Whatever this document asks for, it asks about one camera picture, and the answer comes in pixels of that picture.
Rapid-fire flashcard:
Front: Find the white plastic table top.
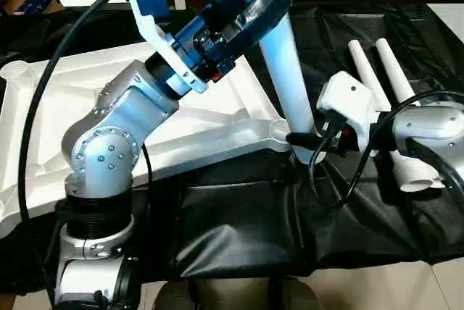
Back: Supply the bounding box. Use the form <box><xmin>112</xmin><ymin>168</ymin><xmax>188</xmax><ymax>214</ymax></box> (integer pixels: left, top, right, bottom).
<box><xmin>0</xmin><ymin>40</ymin><xmax>294</xmax><ymax>238</ymax></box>

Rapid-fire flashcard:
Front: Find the black mat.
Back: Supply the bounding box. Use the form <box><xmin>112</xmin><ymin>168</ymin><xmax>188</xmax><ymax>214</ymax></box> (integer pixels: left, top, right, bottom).
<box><xmin>0</xmin><ymin>0</ymin><xmax>464</xmax><ymax>289</ymax></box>

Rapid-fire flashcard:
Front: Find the white flat board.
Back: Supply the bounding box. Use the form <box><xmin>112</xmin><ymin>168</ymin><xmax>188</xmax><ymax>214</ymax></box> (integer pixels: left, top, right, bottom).
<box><xmin>426</xmin><ymin>2</ymin><xmax>464</xmax><ymax>45</ymax></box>

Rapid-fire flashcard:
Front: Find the blue printed package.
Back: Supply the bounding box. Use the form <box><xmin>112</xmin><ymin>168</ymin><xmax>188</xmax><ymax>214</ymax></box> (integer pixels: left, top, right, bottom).
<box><xmin>0</xmin><ymin>0</ymin><xmax>65</xmax><ymax>17</ymax></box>

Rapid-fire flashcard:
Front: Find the dark left robot foot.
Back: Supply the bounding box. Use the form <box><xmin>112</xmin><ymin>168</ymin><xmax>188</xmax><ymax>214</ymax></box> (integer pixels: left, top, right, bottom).
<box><xmin>154</xmin><ymin>280</ymin><xmax>199</xmax><ymax>310</ymax></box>

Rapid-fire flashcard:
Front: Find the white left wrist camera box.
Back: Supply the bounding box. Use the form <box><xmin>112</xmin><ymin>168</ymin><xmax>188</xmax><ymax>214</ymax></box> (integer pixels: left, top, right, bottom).
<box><xmin>115</xmin><ymin>0</ymin><xmax>210</xmax><ymax>93</ymax></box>

